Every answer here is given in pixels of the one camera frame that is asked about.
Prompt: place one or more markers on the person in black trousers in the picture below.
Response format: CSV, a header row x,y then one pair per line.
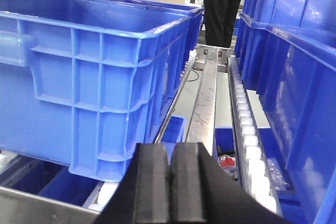
x,y
219,17

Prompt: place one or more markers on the lower centre blue bin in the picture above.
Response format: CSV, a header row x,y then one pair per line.
x,y
173,134

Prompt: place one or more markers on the stainless steel shelf front rail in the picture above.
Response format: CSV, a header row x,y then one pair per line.
x,y
21,207

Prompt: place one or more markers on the steel divider rail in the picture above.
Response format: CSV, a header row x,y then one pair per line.
x,y
202,122

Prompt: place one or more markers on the blue crate on right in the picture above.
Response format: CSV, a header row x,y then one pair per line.
x,y
293,71

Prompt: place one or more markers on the red item in lower bin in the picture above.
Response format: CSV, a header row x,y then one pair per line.
x,y
227,161

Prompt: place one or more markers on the upper blue crate right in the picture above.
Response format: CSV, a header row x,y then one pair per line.
x,y
307,14

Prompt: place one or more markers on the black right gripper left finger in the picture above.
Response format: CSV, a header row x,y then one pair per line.
x,y
143,194

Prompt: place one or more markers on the lower left blue bin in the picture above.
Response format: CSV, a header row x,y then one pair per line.
x,y
49,180

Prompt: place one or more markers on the large blue plastic crate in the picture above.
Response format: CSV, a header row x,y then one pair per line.
x,y
84,114

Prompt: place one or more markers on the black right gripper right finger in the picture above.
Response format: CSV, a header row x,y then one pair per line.
x,y
201,192

